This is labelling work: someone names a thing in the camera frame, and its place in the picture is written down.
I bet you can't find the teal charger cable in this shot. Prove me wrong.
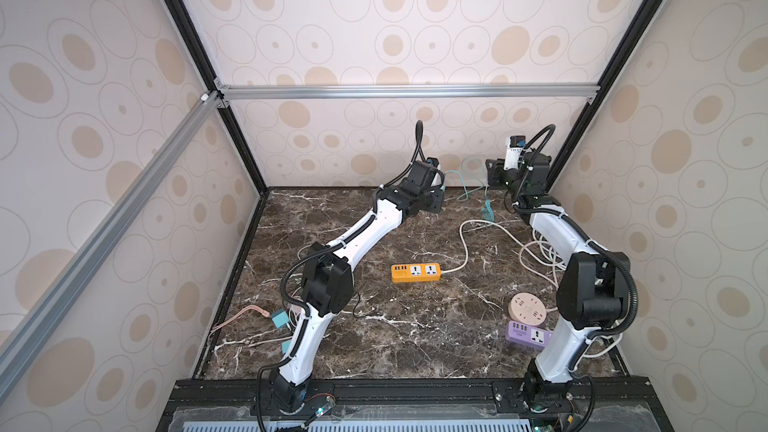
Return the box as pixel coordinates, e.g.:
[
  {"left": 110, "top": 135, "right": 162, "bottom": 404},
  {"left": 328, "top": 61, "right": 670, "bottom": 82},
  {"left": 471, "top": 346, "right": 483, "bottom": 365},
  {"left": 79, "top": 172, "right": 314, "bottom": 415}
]
[{"left": 442, "top": 169, "right": 496, "bottom": 223}]

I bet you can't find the orange power strip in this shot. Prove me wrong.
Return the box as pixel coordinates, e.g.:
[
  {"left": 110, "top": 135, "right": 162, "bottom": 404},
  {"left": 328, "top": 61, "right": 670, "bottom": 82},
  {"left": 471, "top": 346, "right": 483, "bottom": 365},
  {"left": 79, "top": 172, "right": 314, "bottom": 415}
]
[{"left": 391, "top": 263, "right": 442, "bottom": 283}]

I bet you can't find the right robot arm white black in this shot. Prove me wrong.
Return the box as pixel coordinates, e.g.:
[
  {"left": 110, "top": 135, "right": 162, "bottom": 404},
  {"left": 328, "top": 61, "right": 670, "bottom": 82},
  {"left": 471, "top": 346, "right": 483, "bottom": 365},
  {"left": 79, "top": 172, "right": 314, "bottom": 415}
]
[{"left": 485, "top": 147, "right": 639, "bottom": 406}]

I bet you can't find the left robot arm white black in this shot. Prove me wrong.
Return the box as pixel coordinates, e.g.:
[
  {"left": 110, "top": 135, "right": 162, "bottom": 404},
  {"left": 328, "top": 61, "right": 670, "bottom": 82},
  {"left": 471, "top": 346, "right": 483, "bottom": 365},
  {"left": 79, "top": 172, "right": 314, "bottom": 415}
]
[{"left": 259, "top": 157, "right": 445, "bottom": 412}]

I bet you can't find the round beige power socket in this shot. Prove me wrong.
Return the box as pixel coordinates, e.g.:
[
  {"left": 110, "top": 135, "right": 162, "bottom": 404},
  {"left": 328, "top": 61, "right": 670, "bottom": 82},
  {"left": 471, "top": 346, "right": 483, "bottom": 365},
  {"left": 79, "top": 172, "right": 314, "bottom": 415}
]
[{"left": 508, "top": 292, "right": 547, "bottom": 326}]

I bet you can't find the purple power strip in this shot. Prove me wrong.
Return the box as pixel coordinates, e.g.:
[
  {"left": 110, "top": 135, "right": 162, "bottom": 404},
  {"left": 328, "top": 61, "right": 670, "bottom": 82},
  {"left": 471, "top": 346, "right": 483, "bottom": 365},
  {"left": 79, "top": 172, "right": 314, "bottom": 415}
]
[{"left": 506, "top": 321, "right": 552, "bottom": 351}]

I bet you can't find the teal adapter near base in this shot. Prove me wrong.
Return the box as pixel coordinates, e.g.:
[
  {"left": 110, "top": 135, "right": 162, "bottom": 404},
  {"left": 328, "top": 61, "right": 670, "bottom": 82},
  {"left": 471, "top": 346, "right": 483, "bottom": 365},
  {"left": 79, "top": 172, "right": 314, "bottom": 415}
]
[{"left": 270, "top": 310, "right": 290, "bottom": 329}]

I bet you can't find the white power cable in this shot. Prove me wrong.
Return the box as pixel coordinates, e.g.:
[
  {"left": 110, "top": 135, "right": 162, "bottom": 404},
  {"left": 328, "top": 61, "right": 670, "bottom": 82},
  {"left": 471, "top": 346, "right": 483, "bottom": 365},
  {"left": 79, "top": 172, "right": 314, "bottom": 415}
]
[{"left": 440, "top": 218, "right": 625, "bottom": 360}]

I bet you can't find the horizontal aluminium rail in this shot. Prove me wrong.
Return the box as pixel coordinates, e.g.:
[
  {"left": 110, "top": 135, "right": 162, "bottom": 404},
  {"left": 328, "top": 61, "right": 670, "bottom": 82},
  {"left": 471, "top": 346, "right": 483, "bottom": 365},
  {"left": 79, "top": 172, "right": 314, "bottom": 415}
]
[{"left": 220, "top": 83, "right": 600, "bottom": 101}]

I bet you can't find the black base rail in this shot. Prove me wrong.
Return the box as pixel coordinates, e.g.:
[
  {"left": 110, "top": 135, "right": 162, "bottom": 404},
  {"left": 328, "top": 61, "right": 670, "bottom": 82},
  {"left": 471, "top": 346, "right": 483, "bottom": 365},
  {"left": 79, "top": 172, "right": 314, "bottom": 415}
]
[{"left": 157, "top": 376, "right": 673, "bottom": 431}]

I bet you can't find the left diagonal aluminium rail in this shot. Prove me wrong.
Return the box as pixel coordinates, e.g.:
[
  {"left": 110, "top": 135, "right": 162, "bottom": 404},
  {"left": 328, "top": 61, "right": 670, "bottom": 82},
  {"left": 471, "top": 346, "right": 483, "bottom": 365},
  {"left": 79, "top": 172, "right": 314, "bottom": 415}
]
[{"left": 1, "top": 90, "right": 221, "bottom": 400}]

